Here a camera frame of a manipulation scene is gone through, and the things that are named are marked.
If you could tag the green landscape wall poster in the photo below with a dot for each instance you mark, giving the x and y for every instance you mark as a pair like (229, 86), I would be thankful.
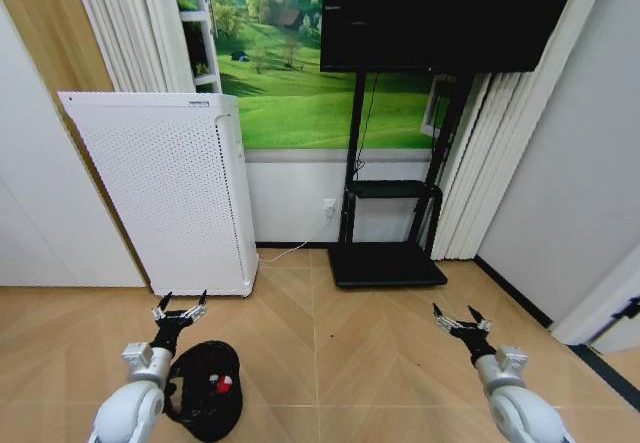
(300, 63)

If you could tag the black television screen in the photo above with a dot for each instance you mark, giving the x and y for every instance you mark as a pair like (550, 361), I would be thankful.
(440, 15)

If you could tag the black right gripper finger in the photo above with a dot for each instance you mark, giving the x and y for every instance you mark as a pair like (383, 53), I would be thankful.
(442, 320)
(479, 319)

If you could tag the red and white garbage piece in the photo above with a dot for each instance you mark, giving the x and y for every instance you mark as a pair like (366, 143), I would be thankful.
(221, 384)

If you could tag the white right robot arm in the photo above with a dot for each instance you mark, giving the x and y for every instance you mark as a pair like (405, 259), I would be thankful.
(520, 408)

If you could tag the white pleated curtain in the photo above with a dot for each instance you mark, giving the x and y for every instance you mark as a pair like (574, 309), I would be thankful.
(140, 23)
(492, 163)

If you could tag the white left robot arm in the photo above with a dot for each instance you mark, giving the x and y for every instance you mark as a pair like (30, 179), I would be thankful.
(134, 403)

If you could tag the black television floor stand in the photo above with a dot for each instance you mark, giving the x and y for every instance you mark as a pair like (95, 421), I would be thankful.
(387, 213)

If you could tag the white wall power socket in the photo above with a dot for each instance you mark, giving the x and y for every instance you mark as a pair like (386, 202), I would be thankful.
(330, 208)

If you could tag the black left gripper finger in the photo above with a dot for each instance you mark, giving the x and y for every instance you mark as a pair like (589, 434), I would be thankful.
(196, 310)
(162, 306)

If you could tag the black door hinge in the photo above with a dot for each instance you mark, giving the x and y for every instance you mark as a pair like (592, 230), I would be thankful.
(629, 309)

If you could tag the white perforated air purifier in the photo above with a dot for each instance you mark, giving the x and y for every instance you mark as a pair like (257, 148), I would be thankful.
(170, 188)

